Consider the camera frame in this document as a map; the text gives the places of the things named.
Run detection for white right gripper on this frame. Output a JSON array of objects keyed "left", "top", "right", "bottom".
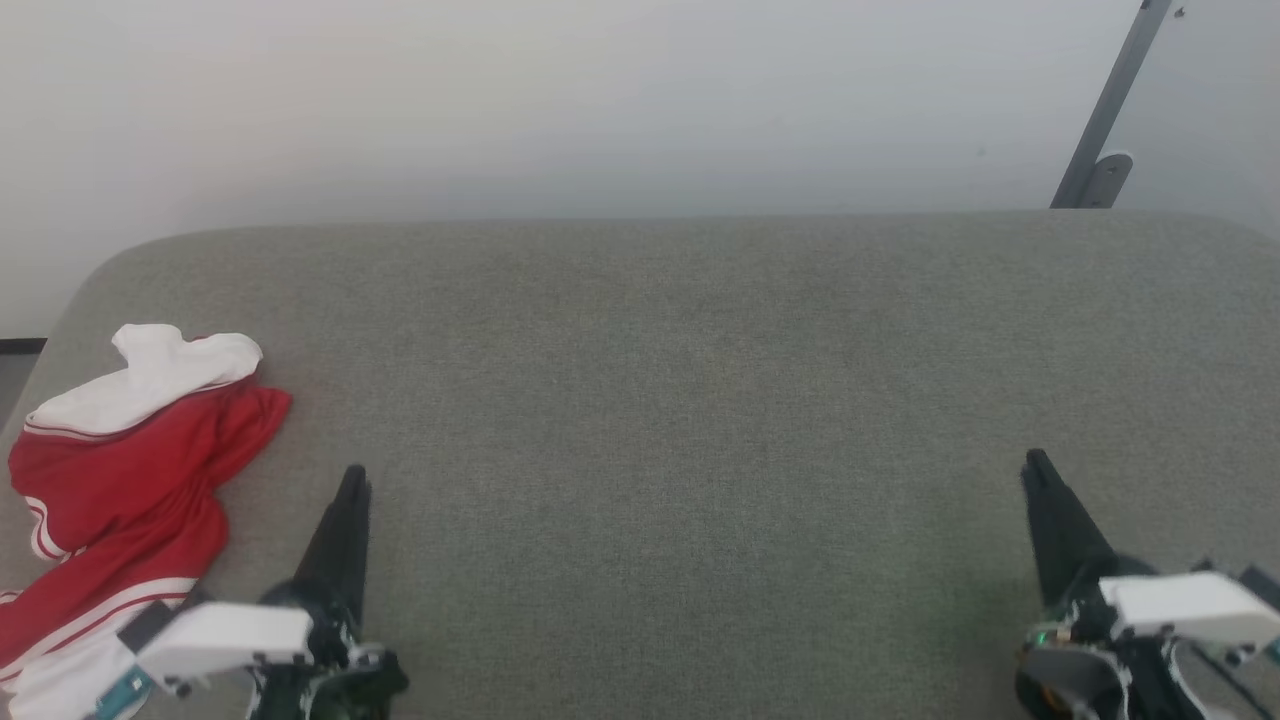
[{"left": 1022, "top": 452, "right": 1280, "bottom": 646}]

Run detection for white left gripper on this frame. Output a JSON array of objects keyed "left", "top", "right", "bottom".
[{"left": 135, "top": 466, "right": 386, "bottom": 693}]

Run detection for red and white shirt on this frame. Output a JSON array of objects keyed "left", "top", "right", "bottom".
[{"left": 0, "top": 323, "right": 294, "bottom": 720}]

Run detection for grey-green fabric sofa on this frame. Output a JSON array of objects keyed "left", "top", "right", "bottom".
[{"left": 0, "top": 208, "right": 1280, "bottom": 720}]

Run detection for grey metal slanted pole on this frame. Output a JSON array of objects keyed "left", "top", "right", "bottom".
[{"left": 1050, "top": 0, "right": 1173, "bottom": 209}]

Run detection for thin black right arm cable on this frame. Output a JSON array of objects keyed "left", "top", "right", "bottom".
[{"left": 1180, "top": 645, "right": 1261, "bottom": 720}]

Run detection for teal-plug black camera cable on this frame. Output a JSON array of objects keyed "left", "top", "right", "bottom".
[{"left": 95, "top": 668, "right": 151, "bottom": 720}]

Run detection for grey metal pole bracket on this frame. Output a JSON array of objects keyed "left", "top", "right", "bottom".
[{"left": 1080, "top": 152, "right": 1135, "bottom": 209}]

